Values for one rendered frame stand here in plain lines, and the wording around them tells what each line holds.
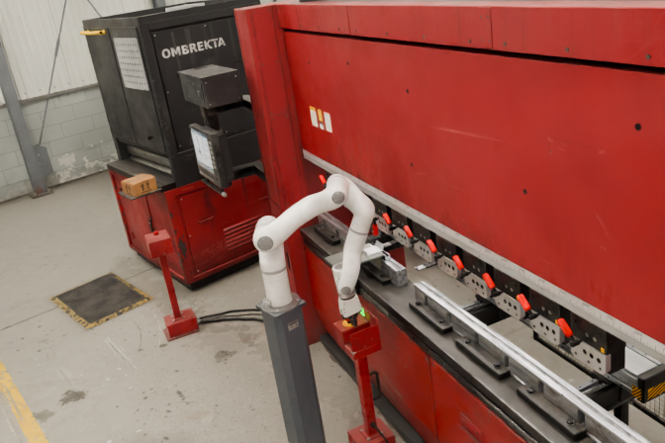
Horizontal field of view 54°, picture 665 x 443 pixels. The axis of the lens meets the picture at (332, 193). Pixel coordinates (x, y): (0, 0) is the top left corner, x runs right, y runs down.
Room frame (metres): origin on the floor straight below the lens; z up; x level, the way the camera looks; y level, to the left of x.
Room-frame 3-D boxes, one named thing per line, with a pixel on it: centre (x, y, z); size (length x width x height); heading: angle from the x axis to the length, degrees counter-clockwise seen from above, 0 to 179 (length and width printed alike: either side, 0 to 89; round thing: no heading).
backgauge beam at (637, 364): (2.95, -0.63, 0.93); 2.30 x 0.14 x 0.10; 21
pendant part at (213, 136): (4.14, 0.74, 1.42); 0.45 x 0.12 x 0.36; 26
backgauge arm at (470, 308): (2.80, -0.77, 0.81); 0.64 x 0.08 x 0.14; 111
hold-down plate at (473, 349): (2.26, -0.51, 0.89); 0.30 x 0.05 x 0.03; 21
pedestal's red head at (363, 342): (2.82, -0.02, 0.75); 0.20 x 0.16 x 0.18; 23
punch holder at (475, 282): (2.31, -0.55, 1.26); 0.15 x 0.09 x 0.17; 21
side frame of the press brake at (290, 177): (4.19, -0.01, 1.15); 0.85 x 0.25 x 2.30; 111
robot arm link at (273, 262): (2.80, 0.32, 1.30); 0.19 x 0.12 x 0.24; 178
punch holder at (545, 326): (1.94, -0.69, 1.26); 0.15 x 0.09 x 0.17; 21
